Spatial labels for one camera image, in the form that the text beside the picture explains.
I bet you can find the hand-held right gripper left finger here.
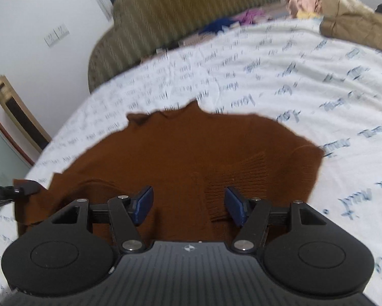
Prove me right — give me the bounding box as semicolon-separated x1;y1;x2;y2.
51;185;155;254

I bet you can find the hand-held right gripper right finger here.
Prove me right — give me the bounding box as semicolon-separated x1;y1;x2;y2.
225;185;329;252

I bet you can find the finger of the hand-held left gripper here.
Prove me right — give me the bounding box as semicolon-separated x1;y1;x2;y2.
0;186;22;213

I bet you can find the brown knit sweater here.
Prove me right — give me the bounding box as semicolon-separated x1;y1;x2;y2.
12;100;325;246

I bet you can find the wooden framed glass panel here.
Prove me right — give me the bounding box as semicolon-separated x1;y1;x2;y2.
0;103;36;188

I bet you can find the gold standing air conditioner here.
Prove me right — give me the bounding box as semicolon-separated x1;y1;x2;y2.
0;75;52;154

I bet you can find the white printed bed sheet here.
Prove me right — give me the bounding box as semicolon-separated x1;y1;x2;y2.
0;17;382;306

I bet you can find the blue cloth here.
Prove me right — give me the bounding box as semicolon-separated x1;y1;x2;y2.
198;17;240;36

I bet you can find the purple cloth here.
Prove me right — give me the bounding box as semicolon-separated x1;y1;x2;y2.
232;8;265;27

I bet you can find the olive striped padded headboard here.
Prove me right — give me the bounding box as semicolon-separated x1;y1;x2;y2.
88;0;281;94

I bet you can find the yellow blanket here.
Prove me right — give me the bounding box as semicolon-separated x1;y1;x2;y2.
296;10;321;20

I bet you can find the khaki padded jacket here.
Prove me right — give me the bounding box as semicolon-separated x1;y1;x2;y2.
319;5;382;55

